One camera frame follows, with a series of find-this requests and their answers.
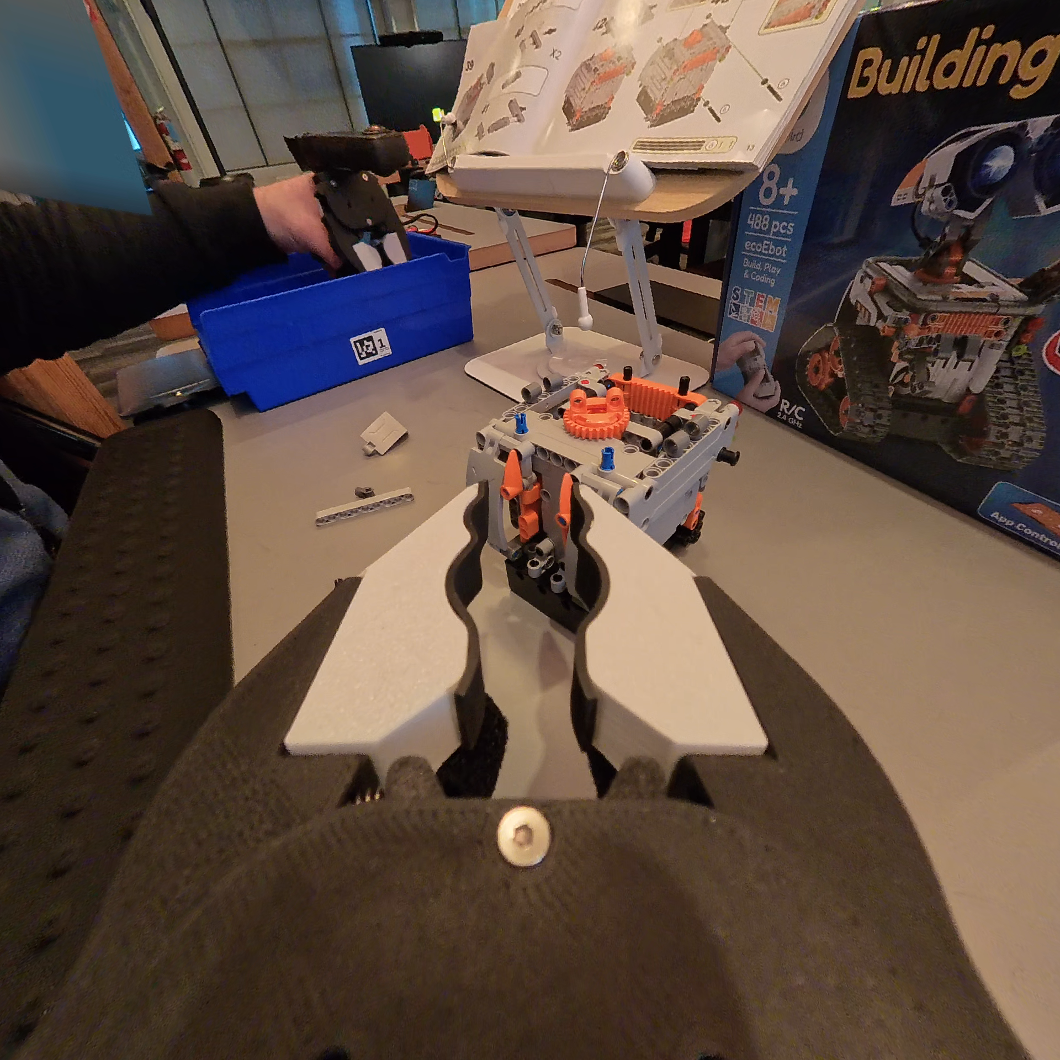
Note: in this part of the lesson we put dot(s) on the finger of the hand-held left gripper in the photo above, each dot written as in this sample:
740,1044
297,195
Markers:
364,255
396,250

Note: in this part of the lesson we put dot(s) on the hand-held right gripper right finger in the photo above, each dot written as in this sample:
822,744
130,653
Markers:
671,662

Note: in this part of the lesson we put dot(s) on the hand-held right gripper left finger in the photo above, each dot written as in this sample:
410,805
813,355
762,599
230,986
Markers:
381,662

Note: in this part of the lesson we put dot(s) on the blue tagged plastic bin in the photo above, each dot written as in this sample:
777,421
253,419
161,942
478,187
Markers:
315,331

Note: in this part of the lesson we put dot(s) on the person's left forearm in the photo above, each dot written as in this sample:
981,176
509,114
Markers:
124,248

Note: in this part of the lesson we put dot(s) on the person's left hand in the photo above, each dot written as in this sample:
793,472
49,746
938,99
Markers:
290,215

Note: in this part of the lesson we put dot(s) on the black monitor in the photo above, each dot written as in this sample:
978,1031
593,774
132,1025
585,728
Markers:
406,83

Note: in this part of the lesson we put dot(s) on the light grey toy beam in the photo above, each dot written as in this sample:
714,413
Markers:
364,507

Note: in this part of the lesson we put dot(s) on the small grey panel piece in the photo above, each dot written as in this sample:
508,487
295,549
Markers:
385,432

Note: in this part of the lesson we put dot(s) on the red fire extinguisher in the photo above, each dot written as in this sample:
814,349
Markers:
172,141

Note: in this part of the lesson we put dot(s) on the grey orange toy brick vehicle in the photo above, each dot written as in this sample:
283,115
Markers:
580,464

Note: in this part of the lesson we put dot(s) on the grey flat plate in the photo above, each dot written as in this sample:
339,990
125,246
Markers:
166,381

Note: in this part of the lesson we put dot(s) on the white round stand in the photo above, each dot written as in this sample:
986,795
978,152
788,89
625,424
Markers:
639,281

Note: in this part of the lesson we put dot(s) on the black perforated panel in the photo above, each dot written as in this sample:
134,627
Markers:
108,662

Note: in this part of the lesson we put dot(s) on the open instruction booklet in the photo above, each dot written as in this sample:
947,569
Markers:
662,66

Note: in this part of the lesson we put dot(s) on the person's blue jeans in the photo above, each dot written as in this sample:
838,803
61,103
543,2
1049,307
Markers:
25,563

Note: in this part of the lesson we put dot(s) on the printed toy box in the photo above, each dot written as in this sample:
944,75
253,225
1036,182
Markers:
911,290

